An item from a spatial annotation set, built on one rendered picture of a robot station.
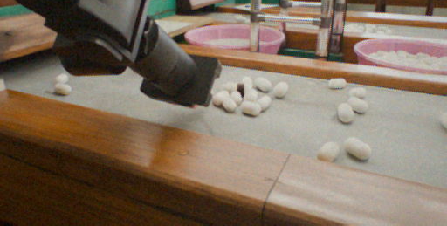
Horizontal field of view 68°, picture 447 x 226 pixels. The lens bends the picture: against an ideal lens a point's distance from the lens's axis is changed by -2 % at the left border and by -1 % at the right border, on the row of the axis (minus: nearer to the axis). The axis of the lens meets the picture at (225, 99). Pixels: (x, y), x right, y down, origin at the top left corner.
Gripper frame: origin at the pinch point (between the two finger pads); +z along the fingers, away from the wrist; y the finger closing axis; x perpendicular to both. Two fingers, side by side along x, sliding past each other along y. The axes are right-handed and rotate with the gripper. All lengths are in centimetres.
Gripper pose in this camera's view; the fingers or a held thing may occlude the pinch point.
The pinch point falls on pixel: (202, 97)
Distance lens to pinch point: 53.1
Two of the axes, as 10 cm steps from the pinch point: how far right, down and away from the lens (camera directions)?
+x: -2.7, 9.4, -2.2
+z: 3.1, 3.1, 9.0
